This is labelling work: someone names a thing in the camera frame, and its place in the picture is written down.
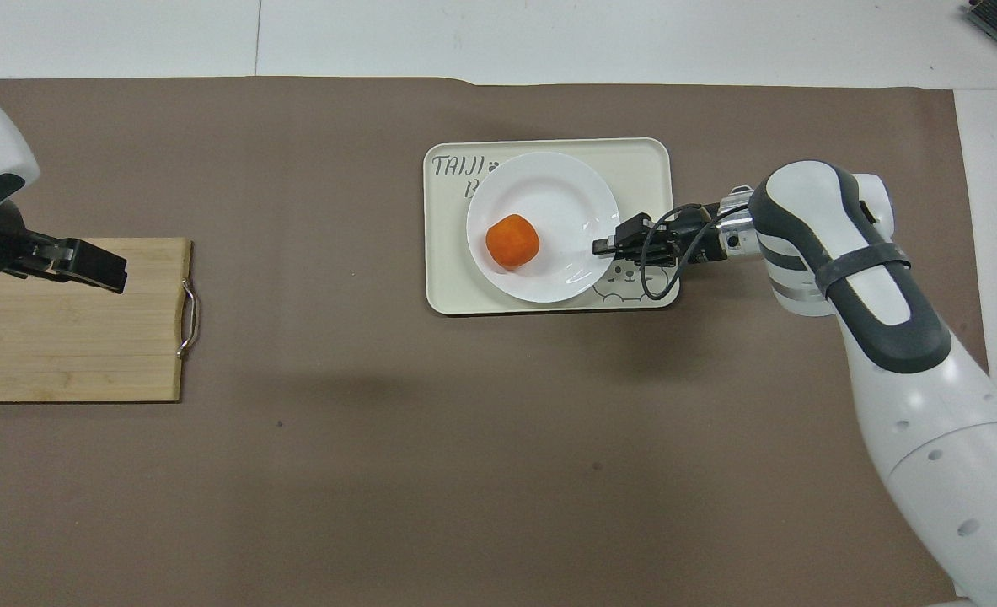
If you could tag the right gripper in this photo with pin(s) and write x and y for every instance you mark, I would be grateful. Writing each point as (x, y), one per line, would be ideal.
(696, 240)

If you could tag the white round plate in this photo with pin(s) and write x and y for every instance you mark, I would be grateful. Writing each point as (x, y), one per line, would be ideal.
(549, 190)

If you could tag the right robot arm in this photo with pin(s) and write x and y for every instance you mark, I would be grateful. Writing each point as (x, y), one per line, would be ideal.
(903, 354)

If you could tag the orange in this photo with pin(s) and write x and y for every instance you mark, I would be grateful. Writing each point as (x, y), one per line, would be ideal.
(512, 242)

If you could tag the wooden cutting board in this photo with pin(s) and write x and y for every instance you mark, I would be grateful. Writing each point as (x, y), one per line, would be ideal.
(68, 354)

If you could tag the cream rectangular tray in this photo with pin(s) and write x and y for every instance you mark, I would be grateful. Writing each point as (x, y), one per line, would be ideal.
(447, 291)

